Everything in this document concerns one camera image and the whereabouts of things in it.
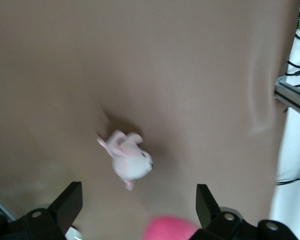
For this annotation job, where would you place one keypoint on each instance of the pale pink white plush animal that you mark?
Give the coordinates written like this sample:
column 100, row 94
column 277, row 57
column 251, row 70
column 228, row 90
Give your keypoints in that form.
column 131, row 162

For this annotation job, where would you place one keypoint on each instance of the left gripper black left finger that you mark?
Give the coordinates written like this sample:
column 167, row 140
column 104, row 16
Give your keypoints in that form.
column 62, row 207

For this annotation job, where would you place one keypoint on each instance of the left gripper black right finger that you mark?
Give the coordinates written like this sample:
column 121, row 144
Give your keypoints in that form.
column 207, row 210

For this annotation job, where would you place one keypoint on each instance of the round hot pink plush toy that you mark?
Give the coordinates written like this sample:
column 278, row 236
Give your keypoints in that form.
column 167, row 228

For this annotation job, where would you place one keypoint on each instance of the aluminium table edge rail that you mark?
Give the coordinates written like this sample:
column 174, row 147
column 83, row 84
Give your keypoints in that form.
column 0, row 207

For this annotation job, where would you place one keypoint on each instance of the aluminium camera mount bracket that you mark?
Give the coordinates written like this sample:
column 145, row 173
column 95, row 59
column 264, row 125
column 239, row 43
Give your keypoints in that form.
column 293, row 93

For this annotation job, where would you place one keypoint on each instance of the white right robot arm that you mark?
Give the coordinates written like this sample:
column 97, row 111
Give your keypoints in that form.
column 73, row 234

